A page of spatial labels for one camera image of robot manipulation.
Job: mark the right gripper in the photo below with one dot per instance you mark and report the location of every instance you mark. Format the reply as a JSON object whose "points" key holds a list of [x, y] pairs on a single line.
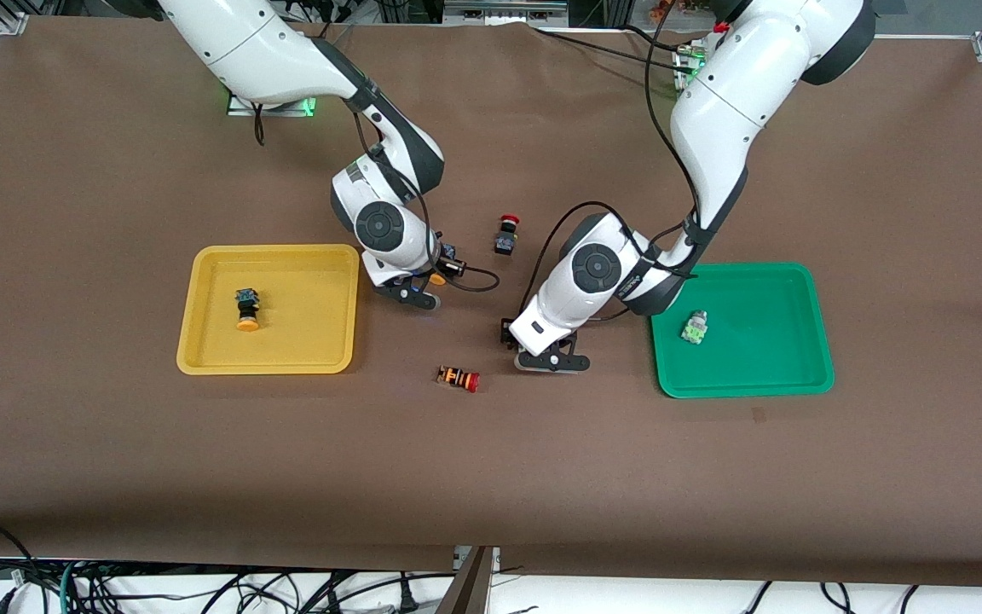
{"points": [[448, 256]]}

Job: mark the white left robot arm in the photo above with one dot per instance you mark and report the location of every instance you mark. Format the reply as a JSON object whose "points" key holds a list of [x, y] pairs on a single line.
{"points": [[730, 102]]}

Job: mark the yellow plastic tray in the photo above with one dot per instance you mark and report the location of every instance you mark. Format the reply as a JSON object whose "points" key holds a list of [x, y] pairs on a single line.
{"points": [[303, 311]]}

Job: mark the brown table cover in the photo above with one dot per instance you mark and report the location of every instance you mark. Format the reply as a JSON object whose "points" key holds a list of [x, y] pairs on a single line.
{"points": [[491, 477]]}

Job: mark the grey metal device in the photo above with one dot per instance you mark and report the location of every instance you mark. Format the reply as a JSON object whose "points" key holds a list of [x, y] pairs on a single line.
{"points": [[504, 10]]}

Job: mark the yellow push button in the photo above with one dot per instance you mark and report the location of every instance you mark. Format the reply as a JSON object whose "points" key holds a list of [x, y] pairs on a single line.
{"points": [[247, 310], [438, 278]]}

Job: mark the red button orange striped body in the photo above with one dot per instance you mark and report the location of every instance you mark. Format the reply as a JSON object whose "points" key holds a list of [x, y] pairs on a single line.
{"points": [[459, 378]]}

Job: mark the green plastic tray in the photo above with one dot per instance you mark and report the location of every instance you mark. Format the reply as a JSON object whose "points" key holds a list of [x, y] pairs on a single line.
{"points": [[755, 341]]}

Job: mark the metal frame post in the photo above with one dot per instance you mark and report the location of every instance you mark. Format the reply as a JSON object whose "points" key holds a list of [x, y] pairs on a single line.
{"points": [[474, 584]]}

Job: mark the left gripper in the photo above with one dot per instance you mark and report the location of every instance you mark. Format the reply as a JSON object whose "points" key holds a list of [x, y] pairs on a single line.
{"points": [[507, 333]]}

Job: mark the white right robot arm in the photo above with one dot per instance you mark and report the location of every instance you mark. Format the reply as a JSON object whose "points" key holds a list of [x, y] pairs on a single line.
{"points": [[244, 43]]}

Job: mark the orange small object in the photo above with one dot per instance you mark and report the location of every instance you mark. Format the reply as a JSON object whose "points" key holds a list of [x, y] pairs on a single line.
{"points": [[668, 8]]}

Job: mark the green push button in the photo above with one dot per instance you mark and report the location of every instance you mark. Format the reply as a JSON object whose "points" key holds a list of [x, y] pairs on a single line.
{"points": [[695, 328]]}

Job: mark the red mushroom button black body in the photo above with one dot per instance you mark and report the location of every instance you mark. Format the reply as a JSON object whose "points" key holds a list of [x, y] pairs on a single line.
{"points": [[506, 235]]}

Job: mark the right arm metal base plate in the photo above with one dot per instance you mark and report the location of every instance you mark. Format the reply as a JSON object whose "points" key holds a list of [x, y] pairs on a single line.
{"points": [[286, 107]]}

